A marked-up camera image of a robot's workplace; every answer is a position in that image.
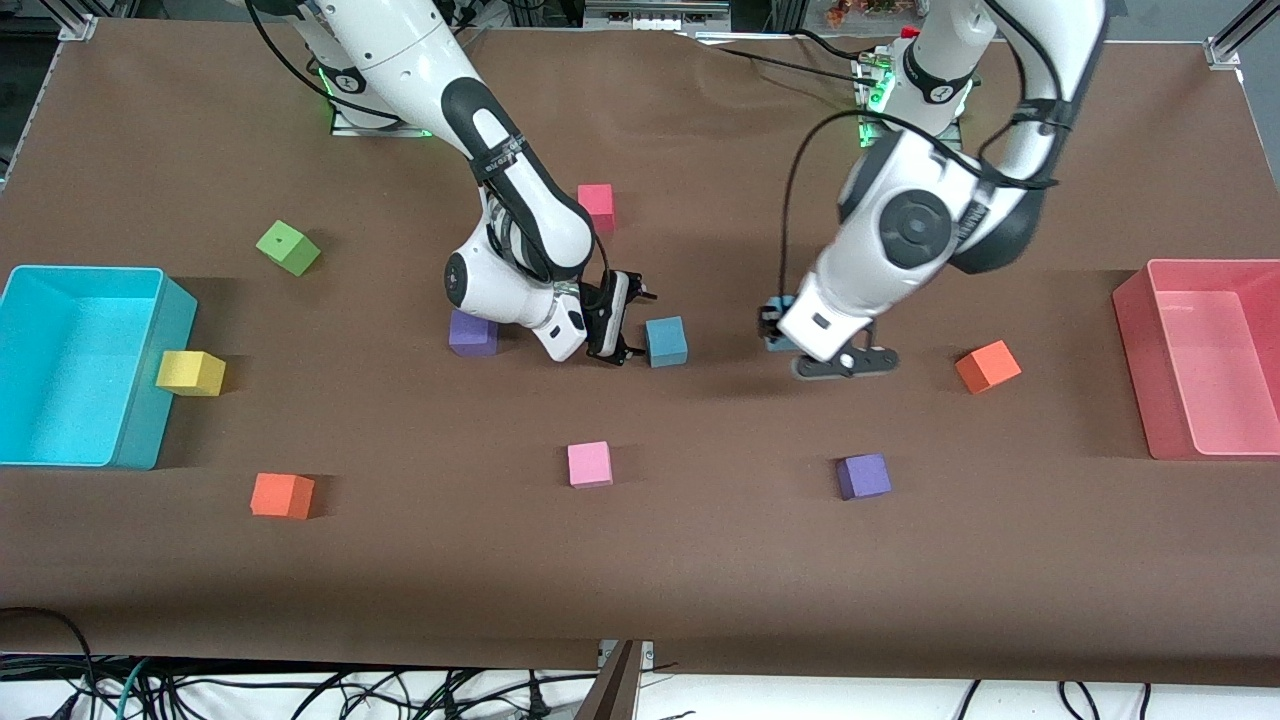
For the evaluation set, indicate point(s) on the light blue foam block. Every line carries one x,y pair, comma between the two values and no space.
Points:
666,342
786,343

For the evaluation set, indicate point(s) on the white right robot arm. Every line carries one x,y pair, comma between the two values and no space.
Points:
400,50

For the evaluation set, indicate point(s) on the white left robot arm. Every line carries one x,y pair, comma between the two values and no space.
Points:
910,230

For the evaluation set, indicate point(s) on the red foam block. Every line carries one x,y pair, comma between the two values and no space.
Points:
598,203

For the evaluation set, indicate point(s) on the pink foam block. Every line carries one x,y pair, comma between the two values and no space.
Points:
589,463

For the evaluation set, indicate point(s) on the purple foam block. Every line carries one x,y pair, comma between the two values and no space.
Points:
862,475
470,342

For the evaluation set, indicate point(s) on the brown table cover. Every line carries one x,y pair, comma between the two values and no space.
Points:
700,560

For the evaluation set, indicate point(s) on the orange foam block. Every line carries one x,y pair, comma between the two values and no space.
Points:
280,495
987,365

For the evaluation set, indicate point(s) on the grey power strip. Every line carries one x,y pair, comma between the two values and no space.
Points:
650,15

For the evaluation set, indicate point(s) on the dark metal pole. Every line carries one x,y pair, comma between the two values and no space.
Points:
612,695

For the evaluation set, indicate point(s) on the green foam block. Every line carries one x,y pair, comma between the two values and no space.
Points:
288,245

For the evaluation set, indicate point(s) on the yellow foam block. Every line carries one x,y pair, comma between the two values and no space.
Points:
190,370

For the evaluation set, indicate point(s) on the pink plastic bin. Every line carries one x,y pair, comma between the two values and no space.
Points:
1200,380

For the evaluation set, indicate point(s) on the cyan plastic bin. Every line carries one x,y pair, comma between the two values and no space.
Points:
60,370

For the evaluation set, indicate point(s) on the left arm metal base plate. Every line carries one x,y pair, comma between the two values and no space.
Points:
945,143

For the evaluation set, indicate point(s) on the silver edge bracket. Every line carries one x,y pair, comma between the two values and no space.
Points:
645,652

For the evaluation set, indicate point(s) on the aluminium frame post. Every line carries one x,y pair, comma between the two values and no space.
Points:
785,12

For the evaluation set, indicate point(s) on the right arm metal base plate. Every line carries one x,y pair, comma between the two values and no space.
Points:
350,126

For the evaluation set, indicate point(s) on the silver corner bracket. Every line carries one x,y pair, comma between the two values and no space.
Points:
78,28
1225,50

